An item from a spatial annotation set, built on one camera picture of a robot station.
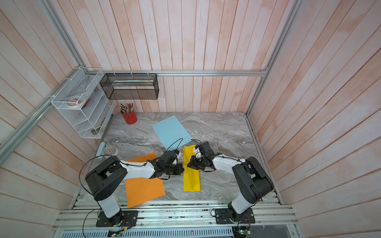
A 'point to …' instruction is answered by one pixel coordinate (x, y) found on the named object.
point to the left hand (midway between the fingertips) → (183, 172)
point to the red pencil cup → (130, 118)
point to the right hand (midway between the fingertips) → (187, 164)
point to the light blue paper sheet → (169, 131)
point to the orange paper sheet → (140, 190)
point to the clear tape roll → (110, 150)
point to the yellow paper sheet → (191, 178)
